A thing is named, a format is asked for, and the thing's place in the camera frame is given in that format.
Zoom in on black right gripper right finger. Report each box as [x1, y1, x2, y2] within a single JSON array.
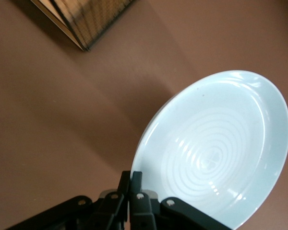
[[129, 171, 219, 230]]

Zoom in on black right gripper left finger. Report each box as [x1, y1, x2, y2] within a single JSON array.
[[4, 170, 132, 230]]

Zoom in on light blue round plate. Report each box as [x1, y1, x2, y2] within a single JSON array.
[[131, 70, 288, 228]]

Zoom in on wooden board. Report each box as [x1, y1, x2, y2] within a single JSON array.
[[30, 0, 135, 51]]

